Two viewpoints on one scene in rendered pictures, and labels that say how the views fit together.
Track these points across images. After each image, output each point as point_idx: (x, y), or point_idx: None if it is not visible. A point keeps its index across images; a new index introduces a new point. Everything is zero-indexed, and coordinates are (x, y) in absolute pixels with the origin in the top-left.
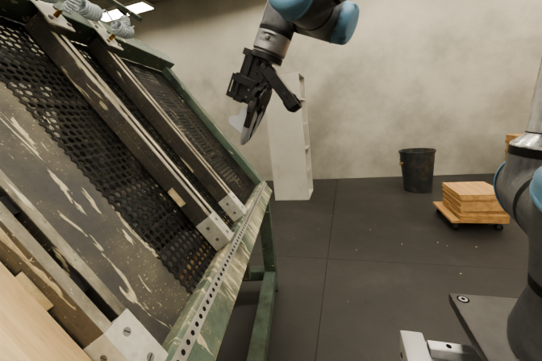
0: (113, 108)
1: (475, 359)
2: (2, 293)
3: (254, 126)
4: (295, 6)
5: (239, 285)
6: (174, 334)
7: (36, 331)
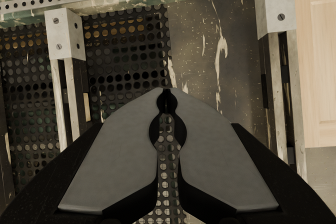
0: None
1: None
2: (303, 98)
3: (150, 128)
4: None
5: None
6: None
7: (301, 65)
